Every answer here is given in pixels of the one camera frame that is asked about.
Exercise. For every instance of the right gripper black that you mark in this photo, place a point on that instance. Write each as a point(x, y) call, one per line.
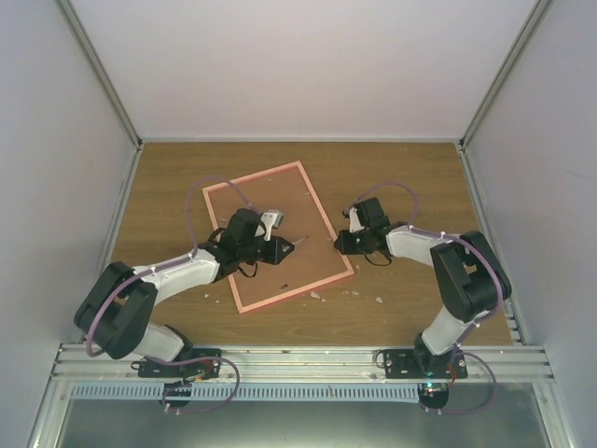
point(344, 247)

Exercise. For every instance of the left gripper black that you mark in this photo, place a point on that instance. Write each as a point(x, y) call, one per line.
point(277, 255)

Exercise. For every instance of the small screwdriver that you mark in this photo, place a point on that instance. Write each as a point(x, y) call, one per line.
point(301, 240)

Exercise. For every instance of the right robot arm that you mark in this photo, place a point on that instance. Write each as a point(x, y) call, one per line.
point(472, 283)

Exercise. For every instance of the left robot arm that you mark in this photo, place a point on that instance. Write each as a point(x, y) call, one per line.
point(115, 316)

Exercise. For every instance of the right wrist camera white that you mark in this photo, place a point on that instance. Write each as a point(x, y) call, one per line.
point(351, 215)

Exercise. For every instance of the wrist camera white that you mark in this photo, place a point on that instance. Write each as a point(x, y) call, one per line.
point(351, 215)
point(271, 220)

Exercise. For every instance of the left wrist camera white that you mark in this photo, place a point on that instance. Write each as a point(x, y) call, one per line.
point(271, 220)

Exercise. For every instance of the aluminium front rail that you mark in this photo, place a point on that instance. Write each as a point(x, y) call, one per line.
point(310, 364)

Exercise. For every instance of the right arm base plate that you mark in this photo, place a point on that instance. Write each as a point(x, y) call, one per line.
point(413, 363)

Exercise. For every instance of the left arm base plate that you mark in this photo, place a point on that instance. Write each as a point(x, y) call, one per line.
point(207, 368)

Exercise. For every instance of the grey slotted cable duct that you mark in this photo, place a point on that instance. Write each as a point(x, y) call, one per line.
point(250, 392)

